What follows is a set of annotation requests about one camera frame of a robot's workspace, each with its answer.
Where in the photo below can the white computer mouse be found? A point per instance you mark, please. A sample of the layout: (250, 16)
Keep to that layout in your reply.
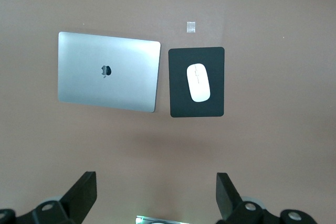
(199, 85)

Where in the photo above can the black mouse pad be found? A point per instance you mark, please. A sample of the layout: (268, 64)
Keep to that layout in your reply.
(178, 98)

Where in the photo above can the grey closed laptop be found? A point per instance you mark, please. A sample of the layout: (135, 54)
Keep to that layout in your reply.
(131, 82)

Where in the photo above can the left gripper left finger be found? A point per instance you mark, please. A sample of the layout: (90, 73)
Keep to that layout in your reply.
(76, 203)

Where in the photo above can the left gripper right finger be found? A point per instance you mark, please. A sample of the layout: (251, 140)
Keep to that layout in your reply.
(233, 205)

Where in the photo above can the clear tape patch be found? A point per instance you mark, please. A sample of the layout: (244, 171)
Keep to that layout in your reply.
(191, 27)

